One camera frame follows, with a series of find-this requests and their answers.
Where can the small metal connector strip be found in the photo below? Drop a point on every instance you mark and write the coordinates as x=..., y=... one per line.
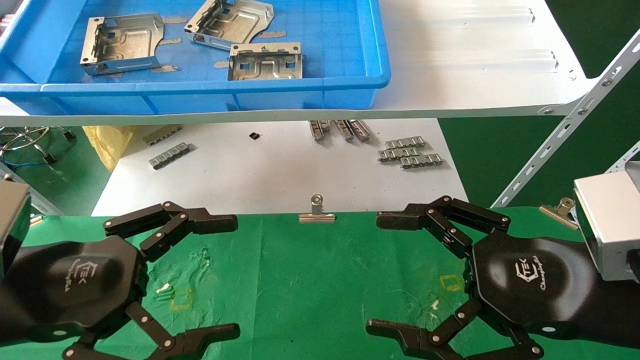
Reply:
x=421, y=161
x=162, y=135
x=405, y=142
x=360, y=130
x=397, y=154
x=170, y=155
x=345, y=130
x=318, y=130

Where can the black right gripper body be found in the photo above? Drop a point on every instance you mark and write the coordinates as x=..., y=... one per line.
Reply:
x=530, y=280

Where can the grey tape strip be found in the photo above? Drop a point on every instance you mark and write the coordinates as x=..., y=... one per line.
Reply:
x=272, y=34
x=221, y=64
x=174, y=20
x=165, y=69
x=170, y=41

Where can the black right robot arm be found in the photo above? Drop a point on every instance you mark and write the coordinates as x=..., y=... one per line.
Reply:
x=622, y=310

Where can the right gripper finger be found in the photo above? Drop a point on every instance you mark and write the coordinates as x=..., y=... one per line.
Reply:
x=410, y=340
x=410, y=219

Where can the yellow cloth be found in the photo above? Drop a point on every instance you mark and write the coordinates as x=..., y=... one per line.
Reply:
x=107, y=142

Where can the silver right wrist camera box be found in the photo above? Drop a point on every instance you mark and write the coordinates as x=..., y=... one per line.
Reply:
x=607, y=225

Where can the green table cloth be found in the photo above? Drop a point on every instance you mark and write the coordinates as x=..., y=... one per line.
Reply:
x=310, y=280

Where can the blue plastic bin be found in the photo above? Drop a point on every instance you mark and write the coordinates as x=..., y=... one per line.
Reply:
x=330, y=50

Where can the grey metal frame bar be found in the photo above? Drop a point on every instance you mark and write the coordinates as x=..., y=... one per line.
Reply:
x=30, y=196

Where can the brass binder clip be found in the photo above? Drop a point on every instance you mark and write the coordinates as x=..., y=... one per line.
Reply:
x=557, y=216
x=35, y=219

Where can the silver binder clip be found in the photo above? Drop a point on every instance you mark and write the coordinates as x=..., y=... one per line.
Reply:
x=317, y=218

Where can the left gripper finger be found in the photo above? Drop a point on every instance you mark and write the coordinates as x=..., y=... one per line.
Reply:
x=200, y=221
x=200, y=340

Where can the white perforated shelf strut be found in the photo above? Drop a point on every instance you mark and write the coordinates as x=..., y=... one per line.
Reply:
x=625, y=157
x=575, y=120

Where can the stamped metal bracket plate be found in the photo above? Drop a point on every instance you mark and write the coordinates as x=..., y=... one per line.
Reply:
x=240, y=22
x=265, y=67
x=125, y=45

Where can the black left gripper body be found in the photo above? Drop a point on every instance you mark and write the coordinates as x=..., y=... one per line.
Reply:
x=75, y=285

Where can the dark left wrist camera box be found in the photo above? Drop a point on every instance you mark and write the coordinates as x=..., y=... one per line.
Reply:
x=12, y=220

